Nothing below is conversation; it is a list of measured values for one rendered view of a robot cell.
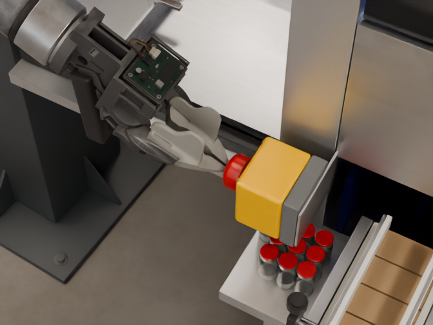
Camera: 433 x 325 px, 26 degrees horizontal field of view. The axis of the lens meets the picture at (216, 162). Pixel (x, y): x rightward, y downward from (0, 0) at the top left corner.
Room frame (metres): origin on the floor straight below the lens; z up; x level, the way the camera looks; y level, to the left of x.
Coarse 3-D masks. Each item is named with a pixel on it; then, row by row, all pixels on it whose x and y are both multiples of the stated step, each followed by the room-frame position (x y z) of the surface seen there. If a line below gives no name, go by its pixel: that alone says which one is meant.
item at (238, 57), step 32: (192, 0) 0.96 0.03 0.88; (224, 0) 0.96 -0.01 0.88; (256, 0) 0.96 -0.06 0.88; (288, 0) 0.96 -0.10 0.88; (128, 32) 0.87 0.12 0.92; (160, 32) 0.90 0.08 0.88; (192, 32) 0.90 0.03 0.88; (224, 32) 0.90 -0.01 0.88; (256, 32) 0.90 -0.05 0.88; (288, 32) 0.90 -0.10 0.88; (192, 64) 0.84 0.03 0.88; (224, 64) 0.84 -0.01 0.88; (256, 64) 0.84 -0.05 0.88; (192, 96) 0.79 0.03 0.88; (224, 96) 0.79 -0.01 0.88; (256, 96) 0.79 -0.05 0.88; (256, 128) 0.71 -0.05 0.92
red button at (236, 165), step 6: (234, 156) 0.59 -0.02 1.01; (240, 156) 0.59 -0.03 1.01; (246, 156) 0.60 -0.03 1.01; (228, 162) 0.59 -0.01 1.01; (234, 162) 0.58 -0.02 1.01; (240, 162) 0.58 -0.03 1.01; (246, 162) 0.58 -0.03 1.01; (228, 168) 0.58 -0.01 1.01; (234, 168) 0.58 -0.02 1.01; (240, 168) 0.58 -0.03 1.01; (228, 174) 0.57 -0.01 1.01; (234, 174) 0.57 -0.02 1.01; (240, 174) 0.57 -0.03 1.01; (228, 180) 0.57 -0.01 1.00; (234, 180) 0.57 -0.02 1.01; (228, 186) 0.57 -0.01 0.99; (234, 186) 0.56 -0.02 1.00
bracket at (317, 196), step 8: (336, 152) 0.59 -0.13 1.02; (336, 160) 0.59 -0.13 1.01; (328, 168) 0.57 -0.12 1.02; (328, 176) 0.57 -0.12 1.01; (320, 184) 0.55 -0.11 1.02; (328, 184) 0.57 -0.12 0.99; (312, 192) 0.54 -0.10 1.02; (320, 192) 0.55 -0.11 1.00; (328, 192) 0.58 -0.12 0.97; (312, 200) 0.53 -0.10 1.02; (320, 200) 0.56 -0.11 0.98; (304, 208) 0.52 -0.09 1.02; (312, 208) 0.54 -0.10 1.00; (304, 216) 0.52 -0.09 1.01; (312, 216) 0.54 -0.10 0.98; (304, 224) 0.52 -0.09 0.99; (296, 232) 0.51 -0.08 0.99; (304, 232) 0.53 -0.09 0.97; (296, 240) 0.51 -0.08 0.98
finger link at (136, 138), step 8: (120, 128) 0.61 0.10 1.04; (128, 128) 0.61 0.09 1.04; (136, 128) 0.61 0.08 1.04; (144, 128) 0.61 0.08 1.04; (120, 136) 0.60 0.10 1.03; (128, 136) 0.60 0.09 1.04; (136, 136) 0.60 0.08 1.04; (144, 136) 0.60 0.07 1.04; (128, 144) 0.60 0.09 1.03; (136, 144) 0.59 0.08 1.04; (144, 144) 0.59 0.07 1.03; (152, 144) 0.60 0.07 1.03; (136, 152) 0.59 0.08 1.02; (144, 152) 0.59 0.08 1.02; (152, 152) 0.59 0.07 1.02; (160, 152) 0.59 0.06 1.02; (168, 152) 0.59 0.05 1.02; (160, 160) 0.59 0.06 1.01; (168, 160) 0.59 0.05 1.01; (176, 160) 0.58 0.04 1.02
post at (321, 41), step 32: (320, 0) 0.61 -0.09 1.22; (352, 0) 0.60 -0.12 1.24; (320, 32) 0.61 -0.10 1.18; (352, 32) 0.59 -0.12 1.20; (288, 64) 0.62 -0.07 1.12; (320, 64) 0.61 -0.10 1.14; (288, 96) 0.62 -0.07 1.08; (320, 96) 0.60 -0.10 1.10; (288, 128) 0.62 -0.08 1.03; (320, 128) 0.60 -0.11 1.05; (320, 224) 0.59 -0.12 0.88
